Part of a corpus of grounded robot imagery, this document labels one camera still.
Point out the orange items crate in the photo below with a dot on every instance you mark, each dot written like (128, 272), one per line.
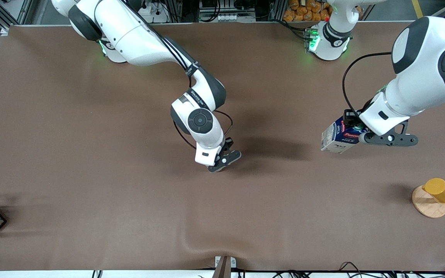
(303, 11)

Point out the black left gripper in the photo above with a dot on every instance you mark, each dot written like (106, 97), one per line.
(350, 117)

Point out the white power strip with plugs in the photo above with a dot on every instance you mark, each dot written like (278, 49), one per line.
(157, 13)

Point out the yellow cup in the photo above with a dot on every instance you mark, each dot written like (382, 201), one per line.
(440, 190)

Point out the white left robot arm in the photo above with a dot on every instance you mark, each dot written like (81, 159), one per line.
(419, 77)

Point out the round wooden cup stand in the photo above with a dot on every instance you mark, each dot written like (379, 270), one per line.
(427, 206)

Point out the brown table cloth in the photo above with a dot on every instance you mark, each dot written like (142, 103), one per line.
(222, 212)

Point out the blue white milk carton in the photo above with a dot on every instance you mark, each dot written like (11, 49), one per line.
(338, 137)

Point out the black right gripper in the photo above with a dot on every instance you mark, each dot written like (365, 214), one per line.
(228, 144)

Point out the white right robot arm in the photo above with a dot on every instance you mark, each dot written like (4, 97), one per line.
(129, 34)

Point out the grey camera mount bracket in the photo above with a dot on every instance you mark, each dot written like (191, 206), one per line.
(224, 264)

